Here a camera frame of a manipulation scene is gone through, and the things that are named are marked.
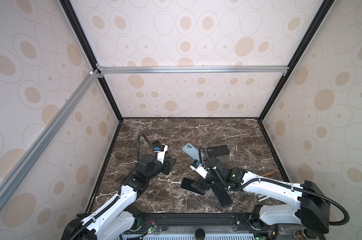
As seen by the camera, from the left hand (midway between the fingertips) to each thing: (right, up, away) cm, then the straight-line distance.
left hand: (177, 157), depth 77 cm
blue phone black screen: (-16, +5, +29) cm, 33 cm away
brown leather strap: (+57, -12, +15) cm, 60 cm away
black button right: (+56, -31, -12) cm, 65 cm away
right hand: (+10, -11, +2) cm, 15 cm away
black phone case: (+26, 0, +25) cm, 36 cm away
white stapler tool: (+45, -22, +1) cm, 50 cm away
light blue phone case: (+10, 0, +27) cm, 29 cm away
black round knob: (+10, -30, -15) cm, 35 cm away
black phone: (+24, -21, +4) cm, 32 cm away
